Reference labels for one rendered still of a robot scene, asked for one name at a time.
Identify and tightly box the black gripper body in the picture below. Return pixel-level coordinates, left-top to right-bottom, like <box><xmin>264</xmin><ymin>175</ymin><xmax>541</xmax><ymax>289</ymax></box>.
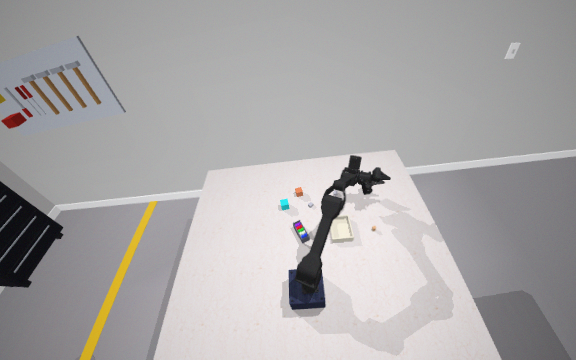
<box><xmin>357</xmin><ymin>167</ymin><xmax>381</xmax><ymax>184</ymax></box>

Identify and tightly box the teal cube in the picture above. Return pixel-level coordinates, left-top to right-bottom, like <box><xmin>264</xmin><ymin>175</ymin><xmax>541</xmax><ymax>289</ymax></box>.
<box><xmin>280</xmin><ymin>199</ymin><xmax>289</xmax><ymax>211</ymax></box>

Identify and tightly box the shallow beige tray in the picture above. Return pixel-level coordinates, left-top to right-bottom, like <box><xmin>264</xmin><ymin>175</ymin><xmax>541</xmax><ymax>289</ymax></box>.
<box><xmin>330</xmin><ymin>215</ymin><xmax>354</xmax><ymax>243</ymax></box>

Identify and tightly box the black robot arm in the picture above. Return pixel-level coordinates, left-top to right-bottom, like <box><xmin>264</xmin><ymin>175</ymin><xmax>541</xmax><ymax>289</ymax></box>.
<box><xmin>295</xmin><ymin>155</ymin><xmax>362</xmax><ymax>294</ymax></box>

